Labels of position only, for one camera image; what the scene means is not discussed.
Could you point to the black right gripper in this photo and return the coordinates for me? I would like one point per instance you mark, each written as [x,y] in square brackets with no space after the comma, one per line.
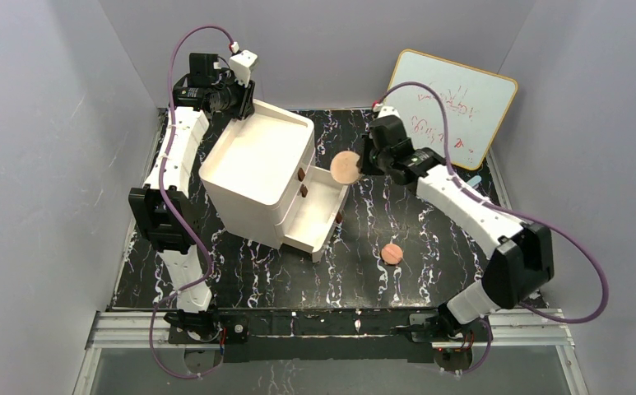
[372,158]

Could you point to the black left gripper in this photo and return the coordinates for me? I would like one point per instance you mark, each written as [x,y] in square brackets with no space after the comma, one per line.
[244,102]

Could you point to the large round pink compact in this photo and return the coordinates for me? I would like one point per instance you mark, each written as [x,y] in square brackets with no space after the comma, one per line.
[344,167]

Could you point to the white three-drawer organizer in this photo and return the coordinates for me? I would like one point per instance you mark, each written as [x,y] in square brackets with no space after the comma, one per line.
[252,172]

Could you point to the white bottom drawer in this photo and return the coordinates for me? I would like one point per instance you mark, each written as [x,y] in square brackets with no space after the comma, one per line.
[310,222]

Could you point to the small round pink compact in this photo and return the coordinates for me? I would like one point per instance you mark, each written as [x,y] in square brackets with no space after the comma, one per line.
[392,254]

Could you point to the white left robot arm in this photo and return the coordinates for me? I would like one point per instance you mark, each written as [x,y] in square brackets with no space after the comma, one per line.
[164,215]

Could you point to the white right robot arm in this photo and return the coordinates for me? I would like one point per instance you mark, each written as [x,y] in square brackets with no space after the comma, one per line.
[519,253]

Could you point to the light blue eraser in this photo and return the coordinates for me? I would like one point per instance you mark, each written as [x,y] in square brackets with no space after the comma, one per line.
[475,181]

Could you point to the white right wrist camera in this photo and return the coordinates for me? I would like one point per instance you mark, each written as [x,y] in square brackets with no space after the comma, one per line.
[382,111]

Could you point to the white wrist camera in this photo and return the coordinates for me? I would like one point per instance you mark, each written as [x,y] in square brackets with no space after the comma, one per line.
[382,111]
[242,63]

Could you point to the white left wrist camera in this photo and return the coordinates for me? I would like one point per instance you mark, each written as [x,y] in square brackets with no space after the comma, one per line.
[242,63]

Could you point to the whiteboard with yellow frame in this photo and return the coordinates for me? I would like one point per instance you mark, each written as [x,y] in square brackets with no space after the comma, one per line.
[476,103]

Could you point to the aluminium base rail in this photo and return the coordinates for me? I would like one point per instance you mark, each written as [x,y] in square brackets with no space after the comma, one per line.
[131,329]

